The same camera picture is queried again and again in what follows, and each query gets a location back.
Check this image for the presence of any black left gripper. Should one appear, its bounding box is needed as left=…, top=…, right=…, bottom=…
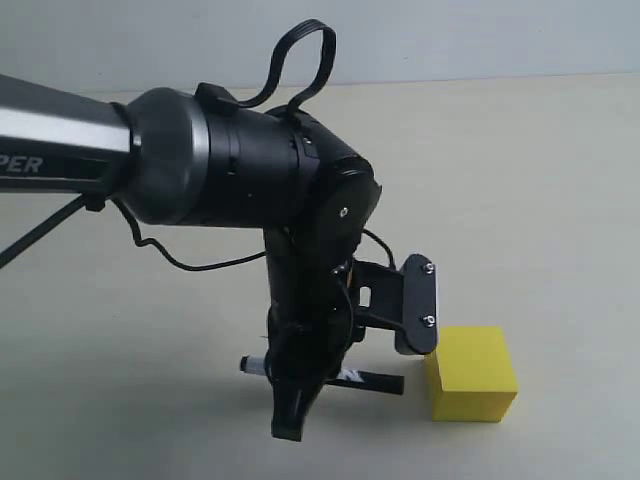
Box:
left=262, top=229, right=406, bottom=443

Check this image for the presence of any black and white marker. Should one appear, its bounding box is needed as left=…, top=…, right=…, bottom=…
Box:
left=239, top=356, right=405, bottom=396

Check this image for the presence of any yellow cube block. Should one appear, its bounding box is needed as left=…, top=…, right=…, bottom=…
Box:
left=424, top=326, right=519, bottom=423

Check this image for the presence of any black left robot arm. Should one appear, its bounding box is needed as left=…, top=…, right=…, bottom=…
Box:
left=1, top=76, right=381, bottom=441

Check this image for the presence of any flat black ribbon cable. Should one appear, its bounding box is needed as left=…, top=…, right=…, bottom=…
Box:
left=214, top=18, right=339, bottom=121

